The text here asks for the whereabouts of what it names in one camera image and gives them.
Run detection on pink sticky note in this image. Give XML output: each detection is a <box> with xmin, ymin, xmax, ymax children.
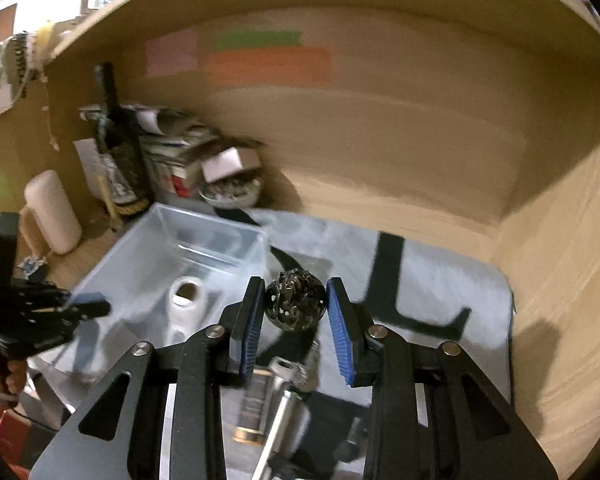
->
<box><xmin>146</xmin><ymin>30</ymin><xmax>199</xmax><ymax>77</ymax></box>

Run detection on beige rounded container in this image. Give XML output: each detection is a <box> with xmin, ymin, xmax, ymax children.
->
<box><xmin>20</xmin><ymin>205</ymin><xmax>47</xmax><ymax>257</ymax></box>

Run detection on stack of magazines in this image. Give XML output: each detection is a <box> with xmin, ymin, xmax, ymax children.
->
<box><xmin>80</xmin><ymin>102</ymin><xmax>221</xmax><ymax>201</ymax></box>

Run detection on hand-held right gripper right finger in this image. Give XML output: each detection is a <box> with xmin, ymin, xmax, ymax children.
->
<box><xmin>326</xmin><ymin>276</ymin><xmax>561</xmax><ymax>480</ymax></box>

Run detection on white bowl with small items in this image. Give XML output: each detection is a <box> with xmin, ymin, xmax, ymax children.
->
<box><xmin>200</xmin><ymin>175</ymin><xmax>261</xmax><ymax>207</ymax></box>

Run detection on silver metal tool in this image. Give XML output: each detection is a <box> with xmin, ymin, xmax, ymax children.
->
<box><xmin>252</xmin><ymin>356</ymin><xmax>308</xmax><ymax>480</ymax></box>

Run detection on grey mat with black letters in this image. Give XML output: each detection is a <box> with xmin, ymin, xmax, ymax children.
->
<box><xmin>30</xmin><ymin>207</ymin><xmax>516</xmax><ymax>480</ymax></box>

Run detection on white tape roll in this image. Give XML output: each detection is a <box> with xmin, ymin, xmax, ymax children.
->
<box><xmin>169</xmin><ymin>276</ymin><xmax>208</xmax><ymax>332</ymax></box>

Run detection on green sticky note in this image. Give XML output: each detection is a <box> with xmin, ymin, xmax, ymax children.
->
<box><xmin>212</xmin><ymin>30</ymin><xmax>303</xmax><ymax>51</ymax></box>

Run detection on white paper card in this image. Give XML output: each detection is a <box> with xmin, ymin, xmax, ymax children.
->
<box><xmin>74</xmin><ymin>138</ymin><xmax>106</xmax><ymax>201</ymax></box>

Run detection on clear plastic storage bin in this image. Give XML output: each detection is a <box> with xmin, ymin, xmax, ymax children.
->
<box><xmin>67</xmin><ymin>203</ymin><xmax>271</xmax><ymax>386</ymax></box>

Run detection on dark metal filigree ball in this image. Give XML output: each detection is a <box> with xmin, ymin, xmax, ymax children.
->
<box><xmin>265</xmin><ymin>270</ymin><xmax>327</xmax><ymax>332</ymax></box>

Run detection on dark wine bottle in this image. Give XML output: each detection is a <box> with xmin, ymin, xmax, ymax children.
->
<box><xmin>94</xmin><ymin>62</ymin><xmax>153</xmax><ymax>218</ymax></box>

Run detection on black cable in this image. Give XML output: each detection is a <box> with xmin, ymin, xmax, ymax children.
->
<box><xmin>5</xmin><ymin>407</ymin><xmax>56</xmax><ymax>432</ymax></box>

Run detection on orange sticky note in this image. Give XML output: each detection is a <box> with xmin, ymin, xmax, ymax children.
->
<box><xmin>205</xmin><ymin>47</ymin><xmax>332</xmax><ymax>87</ymax></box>

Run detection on small white cardboard box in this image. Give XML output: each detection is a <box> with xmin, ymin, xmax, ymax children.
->
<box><xmin>200</xmin><ymin>146</ymin><xmax>263</xmax><ymax>183</ymax></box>

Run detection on brown gold lighter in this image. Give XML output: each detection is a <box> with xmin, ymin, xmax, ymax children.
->
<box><xmin>234</xmin><ymin>367</ymin><xmax>276</xmax><ymax>445</ymax></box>

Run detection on patterned hanging ornament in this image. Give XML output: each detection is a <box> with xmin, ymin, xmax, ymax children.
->
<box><xmin>0</xmin><ymin>32</ymin><xmax>31</xmax><ymax>113</ymax></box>

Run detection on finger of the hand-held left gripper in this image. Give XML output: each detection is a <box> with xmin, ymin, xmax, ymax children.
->
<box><xmin>67</xmin><ymin>293</ymin><xmax>112</xmax><ymax>320</ymax></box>

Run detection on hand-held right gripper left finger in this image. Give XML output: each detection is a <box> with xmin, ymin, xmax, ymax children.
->
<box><xmin>30</xmin><ymin>276</ymin><xmax>267</xmax><ymax>480</ymax></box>

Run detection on person's left hand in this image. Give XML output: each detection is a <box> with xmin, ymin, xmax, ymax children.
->
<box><xmin>0</xmin><ymin>357</ymin><xmax>29</xmax><ymax>409</ymax></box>

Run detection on hanging bead string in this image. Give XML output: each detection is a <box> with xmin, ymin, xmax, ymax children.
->
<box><xmin>42</xmin><ymin>77</ymin><xmax>61</xmax><ymax>151</ymax></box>

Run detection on cream pillar candle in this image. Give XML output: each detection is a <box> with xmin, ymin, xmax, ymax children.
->
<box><xmin>24</xmin><ymin>170</ymin><xmax>83</xmax><ymax>255</ymax></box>

